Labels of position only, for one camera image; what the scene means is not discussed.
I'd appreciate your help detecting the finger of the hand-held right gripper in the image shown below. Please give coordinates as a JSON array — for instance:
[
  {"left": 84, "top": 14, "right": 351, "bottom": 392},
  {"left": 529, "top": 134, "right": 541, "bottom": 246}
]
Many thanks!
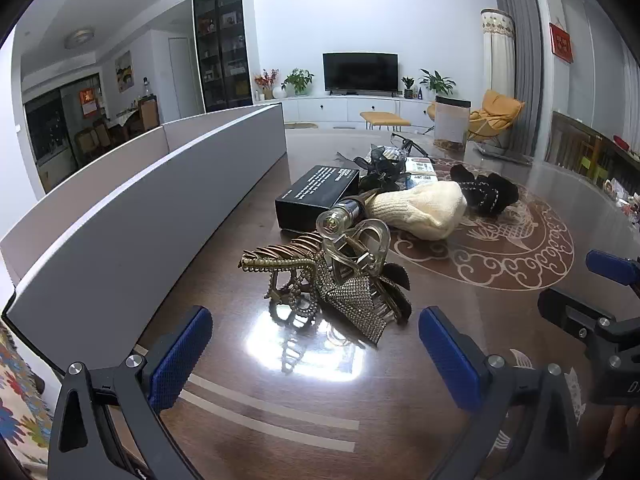
[
  {"left": 586, "top": 249, "right": 640, "bottom": 288},
  {"left": 537, "top": 287, "right": 617, "bottom": 343}
]

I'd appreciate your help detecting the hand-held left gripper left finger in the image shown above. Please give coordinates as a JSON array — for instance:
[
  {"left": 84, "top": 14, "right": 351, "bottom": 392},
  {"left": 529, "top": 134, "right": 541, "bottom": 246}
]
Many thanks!
[{"left": 47, "top": 305, "right": 213, "bottom": 480}]

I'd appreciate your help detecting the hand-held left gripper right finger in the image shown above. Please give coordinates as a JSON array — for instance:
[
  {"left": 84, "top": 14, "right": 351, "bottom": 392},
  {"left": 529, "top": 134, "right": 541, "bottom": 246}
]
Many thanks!
[{"left": 418, "top": 306, "right": 588, "bottom": 480}]

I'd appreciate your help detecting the pearl gold hair claw clip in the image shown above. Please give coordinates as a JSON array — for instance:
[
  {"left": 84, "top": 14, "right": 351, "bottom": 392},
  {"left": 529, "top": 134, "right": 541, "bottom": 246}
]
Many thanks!
[{"left": 237, "top": 232, "right": 326, "bottom": 318}]

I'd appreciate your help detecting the black velvet scrunchie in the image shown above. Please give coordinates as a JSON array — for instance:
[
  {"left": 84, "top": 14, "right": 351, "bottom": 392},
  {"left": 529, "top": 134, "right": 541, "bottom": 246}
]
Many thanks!
[{"left": 450, "top": 164, "right": 520, "bottom": 218}]

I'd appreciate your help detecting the black mesh bow hair clip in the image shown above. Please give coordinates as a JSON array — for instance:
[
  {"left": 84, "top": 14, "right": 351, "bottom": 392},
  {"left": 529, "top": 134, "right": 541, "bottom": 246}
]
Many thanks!
[{"left": 352, "top": 144, "right": 408, "bottom": 193}]

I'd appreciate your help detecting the black cardboard box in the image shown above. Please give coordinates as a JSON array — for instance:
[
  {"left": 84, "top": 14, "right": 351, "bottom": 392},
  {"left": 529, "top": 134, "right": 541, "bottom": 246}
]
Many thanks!
[{"left": 275, "top": 165, "right": 361, "bottom": 233}]

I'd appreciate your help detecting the brown wooden desktop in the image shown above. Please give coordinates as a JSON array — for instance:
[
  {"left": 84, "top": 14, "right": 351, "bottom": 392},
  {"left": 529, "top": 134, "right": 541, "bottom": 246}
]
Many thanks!
[{"left": 75, "top": 127, "right": 640, "bottom": 480}]

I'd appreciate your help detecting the person's right hand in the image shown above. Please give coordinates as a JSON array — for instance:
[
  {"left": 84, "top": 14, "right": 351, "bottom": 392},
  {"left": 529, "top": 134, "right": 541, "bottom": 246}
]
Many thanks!
[{"left": 606, "top": 402, "right": 640, "bottom": 462}]

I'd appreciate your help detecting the black hair claw clip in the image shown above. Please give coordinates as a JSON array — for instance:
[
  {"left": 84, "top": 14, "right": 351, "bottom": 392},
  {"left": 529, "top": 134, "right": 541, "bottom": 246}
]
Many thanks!
[{"left": 370, "top": 262, "right": 413, "bottom": 323}]

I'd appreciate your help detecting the cluttered side shelf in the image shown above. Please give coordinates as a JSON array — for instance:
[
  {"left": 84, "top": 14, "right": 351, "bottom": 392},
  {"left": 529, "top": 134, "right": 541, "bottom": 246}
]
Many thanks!
[{"left": 600, "top": 135, "right": 640, "bottom": 223}]

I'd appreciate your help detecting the rhinestone bow hair clip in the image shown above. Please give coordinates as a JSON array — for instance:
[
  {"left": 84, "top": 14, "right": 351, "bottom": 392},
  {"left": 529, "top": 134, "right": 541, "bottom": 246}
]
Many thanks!
[{"left": 310, "top": 260, "right": 388, "bottom": 346}]

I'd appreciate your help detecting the grey desk partition panel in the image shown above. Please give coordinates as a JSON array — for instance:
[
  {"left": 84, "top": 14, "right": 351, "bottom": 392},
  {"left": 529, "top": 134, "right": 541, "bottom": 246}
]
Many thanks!
[
  {"left": 0, "top": 105, "right": 281, "bottom": 281},
  {"left": 2, "top": 103, "right": 287, "bottom": 361}
]

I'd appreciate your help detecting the transparent hair claw clip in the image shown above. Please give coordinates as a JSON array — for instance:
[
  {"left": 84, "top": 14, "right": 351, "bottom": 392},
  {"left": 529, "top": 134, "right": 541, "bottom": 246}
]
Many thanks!
[{"left": 322, "top": 217, "right": 391, "bottom": 286}]

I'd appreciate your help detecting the cream knit hat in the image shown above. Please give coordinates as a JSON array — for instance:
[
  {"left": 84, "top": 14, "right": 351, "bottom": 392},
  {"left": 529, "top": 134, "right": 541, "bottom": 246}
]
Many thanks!
[{"left": 362, "top": 181, "right": 468, "bottom": 241}]

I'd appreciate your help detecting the grey tablet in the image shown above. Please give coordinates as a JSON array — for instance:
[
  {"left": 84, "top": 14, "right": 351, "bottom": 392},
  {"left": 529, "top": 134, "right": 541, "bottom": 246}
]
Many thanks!
[{"left": 475, "top": 142, "right": 533, "bottom": 166}]

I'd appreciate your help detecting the floral patterned cloth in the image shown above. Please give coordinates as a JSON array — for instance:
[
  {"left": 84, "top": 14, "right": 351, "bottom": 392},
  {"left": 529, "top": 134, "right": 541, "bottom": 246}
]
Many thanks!
[{"left": 0, "top": 320, "right": 56, "bottom": 468}]

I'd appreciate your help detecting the gold cosmetic tube clear cap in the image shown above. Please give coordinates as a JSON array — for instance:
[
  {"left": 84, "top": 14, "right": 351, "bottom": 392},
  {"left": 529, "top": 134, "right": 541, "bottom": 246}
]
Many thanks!
[{"left": 316, "top": 187, "right": 386, "bottom": 241}]

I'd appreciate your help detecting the yellow lounge chair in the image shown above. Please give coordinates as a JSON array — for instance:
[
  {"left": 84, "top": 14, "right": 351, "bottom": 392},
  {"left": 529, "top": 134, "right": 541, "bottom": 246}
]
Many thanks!
[{"left": 427, "top": 90, "right": 526, "bottom": 143}]

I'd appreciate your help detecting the clear container with black lid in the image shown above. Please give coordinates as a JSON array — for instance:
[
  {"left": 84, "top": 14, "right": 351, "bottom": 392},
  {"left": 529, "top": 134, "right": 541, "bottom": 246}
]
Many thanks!
[{"left": 433, "top": 96, "right": 472, "bottom": 151}]

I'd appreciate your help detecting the grey curtain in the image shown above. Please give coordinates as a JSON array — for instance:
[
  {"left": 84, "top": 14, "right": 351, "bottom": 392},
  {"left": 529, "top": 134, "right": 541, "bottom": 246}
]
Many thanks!
[{"left": 495, "top": 0, "right": 551, "bottom": 161}]

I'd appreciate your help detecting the standing air conditioner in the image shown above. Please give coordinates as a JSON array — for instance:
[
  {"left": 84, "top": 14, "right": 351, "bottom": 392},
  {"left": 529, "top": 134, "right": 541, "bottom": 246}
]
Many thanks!
[{"left": 481, "top": 8, "right": 516, "bottom": 106}]

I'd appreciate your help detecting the wooden dining chair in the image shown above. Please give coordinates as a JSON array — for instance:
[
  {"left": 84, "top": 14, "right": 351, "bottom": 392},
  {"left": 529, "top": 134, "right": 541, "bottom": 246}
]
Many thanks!
[{"left": 137, "top": 97, "right": 161, "bottom": 132}]

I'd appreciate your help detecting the yellow ottoman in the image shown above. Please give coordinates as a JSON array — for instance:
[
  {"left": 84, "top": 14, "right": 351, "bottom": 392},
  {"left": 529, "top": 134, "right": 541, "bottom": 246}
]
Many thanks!
[{"left": 361, "top": 111, "right": 412, "bottom": 132}]

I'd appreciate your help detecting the large leafy potted plant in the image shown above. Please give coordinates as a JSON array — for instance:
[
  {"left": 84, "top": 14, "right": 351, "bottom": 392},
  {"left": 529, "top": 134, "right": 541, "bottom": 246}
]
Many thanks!
[{"left": 419, "top": 69, "right": 457, "bottom": 97}]

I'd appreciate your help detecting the white television cabinet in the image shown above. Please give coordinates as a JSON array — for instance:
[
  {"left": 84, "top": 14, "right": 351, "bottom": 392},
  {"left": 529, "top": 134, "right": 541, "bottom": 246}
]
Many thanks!
[{"left": 280, "top": 95, "right": 436, "bottom": 128}]

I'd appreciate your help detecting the white door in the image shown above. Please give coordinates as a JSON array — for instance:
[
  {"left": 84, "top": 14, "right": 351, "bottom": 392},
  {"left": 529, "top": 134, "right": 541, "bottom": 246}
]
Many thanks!
[{"left": 167, "top": 37, "right": 201, "bottom": 121}]

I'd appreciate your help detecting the flower bouquet in vase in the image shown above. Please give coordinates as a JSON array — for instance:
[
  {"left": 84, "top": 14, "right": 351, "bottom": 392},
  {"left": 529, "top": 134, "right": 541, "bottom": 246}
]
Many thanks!
[{"left": 254, "top": 69, "right": 287, "bottom": 101}]

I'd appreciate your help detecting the green potted plant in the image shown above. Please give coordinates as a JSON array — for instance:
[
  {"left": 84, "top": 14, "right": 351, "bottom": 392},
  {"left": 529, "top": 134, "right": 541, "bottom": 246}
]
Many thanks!
[{"left": 281, "top": 67, "right": 316, "bottom": 97}]

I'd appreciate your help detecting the black television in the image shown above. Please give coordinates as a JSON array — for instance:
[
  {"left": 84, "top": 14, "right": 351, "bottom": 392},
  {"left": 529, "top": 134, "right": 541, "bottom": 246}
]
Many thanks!
[{"left": 322, "top": 52, "right": 399, "bottom": 93}]

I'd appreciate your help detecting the black glass display cabinet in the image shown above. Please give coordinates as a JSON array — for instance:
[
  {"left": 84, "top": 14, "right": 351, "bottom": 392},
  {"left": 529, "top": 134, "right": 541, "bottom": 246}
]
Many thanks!
[{"left": 192, "top": 0, "right": 253, "bottom": 113}]

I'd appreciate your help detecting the round ceiling lamp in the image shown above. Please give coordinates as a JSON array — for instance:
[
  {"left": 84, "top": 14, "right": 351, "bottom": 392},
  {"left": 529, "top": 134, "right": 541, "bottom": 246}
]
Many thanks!
[{"left": 64, "top": 28, "right": 96, "bottom": 50}]

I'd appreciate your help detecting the red wall hanging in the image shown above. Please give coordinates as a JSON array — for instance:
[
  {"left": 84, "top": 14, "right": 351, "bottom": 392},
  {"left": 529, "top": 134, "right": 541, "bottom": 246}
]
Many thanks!
[{"left": 549, "top": 22, "right": 575, "bottom": 64}]

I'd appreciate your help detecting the framed wall painting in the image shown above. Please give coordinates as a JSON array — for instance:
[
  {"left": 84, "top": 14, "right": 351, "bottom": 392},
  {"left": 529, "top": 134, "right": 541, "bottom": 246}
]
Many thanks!
[{"left": 115, "top": 51, "right": 136, "bottom": 92}]

